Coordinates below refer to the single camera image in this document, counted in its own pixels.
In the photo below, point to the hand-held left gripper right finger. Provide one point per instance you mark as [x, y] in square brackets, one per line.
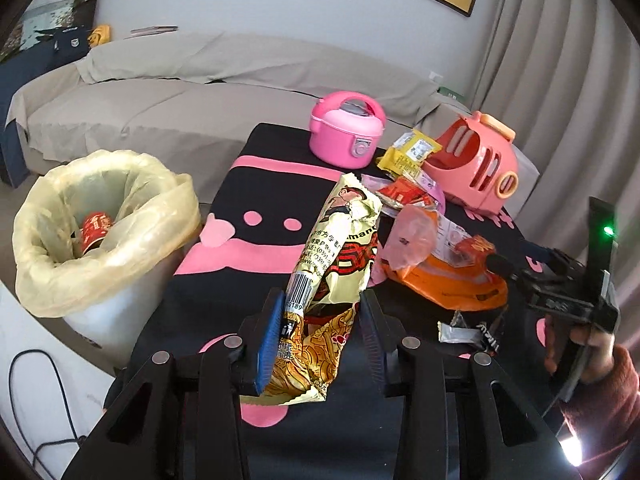
[373, 342]

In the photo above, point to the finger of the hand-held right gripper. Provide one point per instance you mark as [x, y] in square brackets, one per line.
[542, 252]
[502, 265]

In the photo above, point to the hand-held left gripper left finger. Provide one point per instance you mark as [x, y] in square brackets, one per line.
[267, 342]

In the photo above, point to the small red packet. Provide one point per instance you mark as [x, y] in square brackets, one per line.
[475, 247]

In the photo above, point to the gold snack wrapper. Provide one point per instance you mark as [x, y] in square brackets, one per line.
[340, 260]

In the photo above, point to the lilac snack packet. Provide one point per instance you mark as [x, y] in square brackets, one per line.
[435, 191]

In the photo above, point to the white trash bin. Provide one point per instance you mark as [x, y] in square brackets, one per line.
[115, 330]

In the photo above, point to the yellow plastic bin liner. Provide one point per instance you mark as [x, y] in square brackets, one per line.
[55, 260]

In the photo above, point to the person's right forearm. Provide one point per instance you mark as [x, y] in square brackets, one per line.
[607, 410]

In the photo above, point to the person's right hand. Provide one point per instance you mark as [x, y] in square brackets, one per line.
[595, 355]

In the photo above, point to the orange plastic package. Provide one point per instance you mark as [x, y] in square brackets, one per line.
[450, 287]

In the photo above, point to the white labelled packet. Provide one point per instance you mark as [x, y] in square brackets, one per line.
[450, 237]

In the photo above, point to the silver black wrapper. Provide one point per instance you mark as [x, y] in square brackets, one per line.
[465, 332]

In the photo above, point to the pink translucent plastic bag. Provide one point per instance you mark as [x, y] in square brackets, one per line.
[407, 237]

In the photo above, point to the salmon toy toaster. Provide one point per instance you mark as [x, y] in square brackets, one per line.
[475, 170]

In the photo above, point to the red sauce packet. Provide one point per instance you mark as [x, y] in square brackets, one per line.
[405, 194]

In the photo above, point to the yellow snack packet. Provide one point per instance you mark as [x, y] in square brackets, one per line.
[407, 152]

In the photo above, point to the grey curtain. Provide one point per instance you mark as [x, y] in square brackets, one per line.
[565, 85]

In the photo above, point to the pink toy rice cooker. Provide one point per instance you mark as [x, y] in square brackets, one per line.
[340, 135]

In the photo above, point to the grey covered sofa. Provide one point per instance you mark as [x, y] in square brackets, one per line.
[190, 95]

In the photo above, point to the pens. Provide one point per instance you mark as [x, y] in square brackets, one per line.
[152, 29]

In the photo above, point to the small yellow toy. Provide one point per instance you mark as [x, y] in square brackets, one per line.
[99, 36]

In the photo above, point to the dark blue cushion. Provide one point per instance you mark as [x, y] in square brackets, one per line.
[30, 70]

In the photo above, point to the wall poster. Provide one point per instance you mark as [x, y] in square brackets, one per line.
[45, 22]

